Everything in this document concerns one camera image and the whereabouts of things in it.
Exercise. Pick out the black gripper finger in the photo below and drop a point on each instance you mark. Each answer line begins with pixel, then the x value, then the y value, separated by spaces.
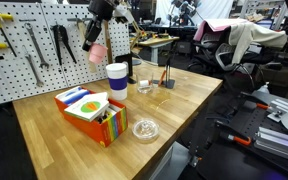
pixel 92 32

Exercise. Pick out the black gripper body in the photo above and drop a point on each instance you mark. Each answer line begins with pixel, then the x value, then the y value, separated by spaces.
pixel 102 9

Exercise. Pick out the pink plastic mug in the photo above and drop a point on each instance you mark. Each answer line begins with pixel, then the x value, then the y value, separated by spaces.
pixel 97 53

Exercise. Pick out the white and blue cup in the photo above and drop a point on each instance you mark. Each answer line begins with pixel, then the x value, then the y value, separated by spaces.
pixel 117 76

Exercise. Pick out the dark head wooden hammer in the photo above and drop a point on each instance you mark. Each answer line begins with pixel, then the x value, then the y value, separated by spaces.
pixel 108 42

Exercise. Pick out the wooden desk lamp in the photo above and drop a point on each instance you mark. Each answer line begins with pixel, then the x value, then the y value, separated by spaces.
pixel 140 34

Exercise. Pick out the black pliers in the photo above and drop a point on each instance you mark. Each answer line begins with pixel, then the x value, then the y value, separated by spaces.
pixel 60 35

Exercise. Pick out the upper silver wrench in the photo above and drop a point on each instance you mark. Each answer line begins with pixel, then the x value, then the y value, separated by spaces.
pixel 43 63

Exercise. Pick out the silver wrench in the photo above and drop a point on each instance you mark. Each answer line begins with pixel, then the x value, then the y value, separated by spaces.
pixel 39 83
pixel 43 63

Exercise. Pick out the white pegboard panel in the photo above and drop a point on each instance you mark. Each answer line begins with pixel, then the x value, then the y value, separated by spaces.
pixel 17 80

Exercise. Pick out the clear drinking glass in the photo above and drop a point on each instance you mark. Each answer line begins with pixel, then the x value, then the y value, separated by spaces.
pixel 144 80

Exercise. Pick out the lower silver wrench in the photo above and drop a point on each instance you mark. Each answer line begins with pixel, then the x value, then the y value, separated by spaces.
pixel 39 83

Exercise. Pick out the white booklet with orange circle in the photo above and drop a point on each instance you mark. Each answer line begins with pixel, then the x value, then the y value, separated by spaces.
pixel 89 107

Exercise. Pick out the orange rainbow cardboard box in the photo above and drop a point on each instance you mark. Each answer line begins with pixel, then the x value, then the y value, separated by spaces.
pixel 105 128

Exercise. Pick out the pink cloth on chair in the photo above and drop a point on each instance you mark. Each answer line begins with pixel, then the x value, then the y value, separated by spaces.
pixel 215 25

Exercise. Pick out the clear glass lid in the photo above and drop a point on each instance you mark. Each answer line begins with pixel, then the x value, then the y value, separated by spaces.
pixel 145 129

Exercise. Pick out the black office chair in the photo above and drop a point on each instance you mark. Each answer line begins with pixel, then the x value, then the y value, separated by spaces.
pixel 214 54

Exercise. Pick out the beige cloth on chair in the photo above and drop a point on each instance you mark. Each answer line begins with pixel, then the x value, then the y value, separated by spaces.
pixel 243 34

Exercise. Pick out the aluminium extrusion bars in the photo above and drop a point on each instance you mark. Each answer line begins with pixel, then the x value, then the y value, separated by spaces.
pixel 272 141

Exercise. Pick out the wooden handle hammer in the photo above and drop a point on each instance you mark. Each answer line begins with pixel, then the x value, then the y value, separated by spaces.
pixel 80 23

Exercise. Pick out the orange handled clamp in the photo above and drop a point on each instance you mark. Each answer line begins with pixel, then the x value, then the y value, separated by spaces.
pixel 233 134

